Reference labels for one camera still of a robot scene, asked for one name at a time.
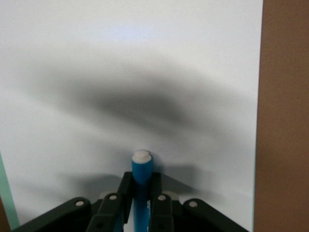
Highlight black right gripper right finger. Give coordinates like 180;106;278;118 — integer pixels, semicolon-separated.
146;172;250;232

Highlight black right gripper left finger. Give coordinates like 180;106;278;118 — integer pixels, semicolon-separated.
12;171;135;232

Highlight blue marker with white end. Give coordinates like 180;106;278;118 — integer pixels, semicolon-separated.
131;149;154;232

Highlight white board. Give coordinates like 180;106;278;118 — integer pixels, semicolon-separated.
0;0;264;232

